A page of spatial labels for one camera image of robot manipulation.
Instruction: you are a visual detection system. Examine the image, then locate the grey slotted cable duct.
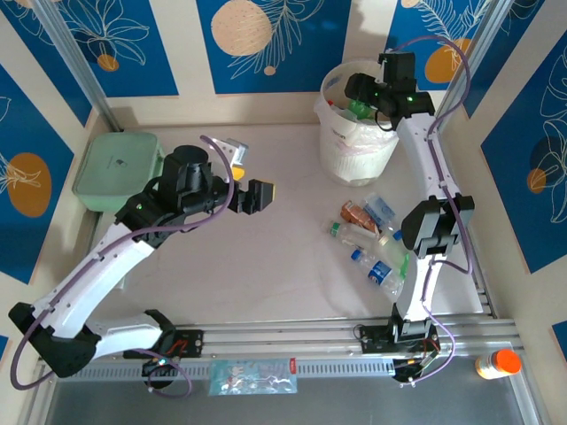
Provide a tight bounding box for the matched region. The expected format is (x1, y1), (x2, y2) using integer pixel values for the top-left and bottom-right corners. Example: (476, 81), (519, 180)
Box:
(83, 357), (398, 383)

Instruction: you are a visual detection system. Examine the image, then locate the aluminium frame post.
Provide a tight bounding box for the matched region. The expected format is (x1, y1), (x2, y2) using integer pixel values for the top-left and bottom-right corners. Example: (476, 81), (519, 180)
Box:
(33, 0), (125, 132)
(436, 0), (540, 123)

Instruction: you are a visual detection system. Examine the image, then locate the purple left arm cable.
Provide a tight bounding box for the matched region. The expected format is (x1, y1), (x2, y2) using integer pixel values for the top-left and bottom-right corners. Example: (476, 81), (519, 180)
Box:
(9, 135), (237, 399)

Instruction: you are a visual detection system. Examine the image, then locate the grey metal sheet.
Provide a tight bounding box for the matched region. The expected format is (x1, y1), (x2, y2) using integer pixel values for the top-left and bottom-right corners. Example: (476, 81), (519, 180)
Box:
(26, 378), (544, 425)

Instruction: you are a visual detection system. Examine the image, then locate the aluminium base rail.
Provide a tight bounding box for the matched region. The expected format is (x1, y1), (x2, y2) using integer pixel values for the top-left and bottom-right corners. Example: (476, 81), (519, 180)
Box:
(175, 314), (519, 355)

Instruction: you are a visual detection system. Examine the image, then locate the blue-white label bottle blue cap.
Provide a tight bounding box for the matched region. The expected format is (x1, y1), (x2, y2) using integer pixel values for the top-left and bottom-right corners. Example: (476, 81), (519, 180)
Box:
(361, 193), (405, 243)

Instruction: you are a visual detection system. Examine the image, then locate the printed clear plastic packet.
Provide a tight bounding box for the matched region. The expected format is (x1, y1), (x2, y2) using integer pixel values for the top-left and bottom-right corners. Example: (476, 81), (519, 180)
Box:
(207, 357), (299, 397)

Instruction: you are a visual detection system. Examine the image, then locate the pale green lunch box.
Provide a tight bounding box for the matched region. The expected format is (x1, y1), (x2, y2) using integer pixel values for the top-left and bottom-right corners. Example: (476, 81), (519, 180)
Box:
(72, 131), (166, 213)

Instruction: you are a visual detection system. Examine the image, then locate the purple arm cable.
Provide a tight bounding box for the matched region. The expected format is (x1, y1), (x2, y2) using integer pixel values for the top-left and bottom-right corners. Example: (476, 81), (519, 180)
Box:
(9, 135), (237, 399)
(384, 35), (474, 386)

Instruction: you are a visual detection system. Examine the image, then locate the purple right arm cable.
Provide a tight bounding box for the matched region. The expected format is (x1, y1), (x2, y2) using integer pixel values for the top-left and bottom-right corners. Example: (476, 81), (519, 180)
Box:
(384, 35), (474, 386)

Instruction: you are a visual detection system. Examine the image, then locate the clear bottle green neck label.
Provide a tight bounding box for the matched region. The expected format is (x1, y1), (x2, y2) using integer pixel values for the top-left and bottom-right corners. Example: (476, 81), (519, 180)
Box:
(321, 220), (381, 251)

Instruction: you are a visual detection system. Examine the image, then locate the white ribbed waste bin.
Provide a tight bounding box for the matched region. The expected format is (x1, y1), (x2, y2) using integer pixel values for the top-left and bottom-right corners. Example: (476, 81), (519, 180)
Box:
(319, 60), (400, 187)

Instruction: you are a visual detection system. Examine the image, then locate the orange-capped small bottle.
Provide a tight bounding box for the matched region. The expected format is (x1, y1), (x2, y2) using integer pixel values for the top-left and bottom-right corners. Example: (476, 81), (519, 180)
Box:
(475, 348), (523, 381)

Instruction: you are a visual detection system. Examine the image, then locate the blue-label water bottle blue cap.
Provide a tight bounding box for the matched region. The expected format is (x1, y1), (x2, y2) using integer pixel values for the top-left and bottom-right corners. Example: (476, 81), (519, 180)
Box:
(351, 249), (407, 303)

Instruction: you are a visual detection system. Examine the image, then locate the brown-label plastic bottle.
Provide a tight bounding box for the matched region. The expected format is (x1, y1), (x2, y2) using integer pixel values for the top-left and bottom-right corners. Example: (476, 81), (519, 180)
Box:
(339, 199), (391, 248)

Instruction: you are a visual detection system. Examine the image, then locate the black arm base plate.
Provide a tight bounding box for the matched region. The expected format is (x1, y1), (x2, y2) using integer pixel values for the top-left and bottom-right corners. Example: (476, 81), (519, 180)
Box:
(123, 325), (206, 360)
(357, 325), (439, 355)

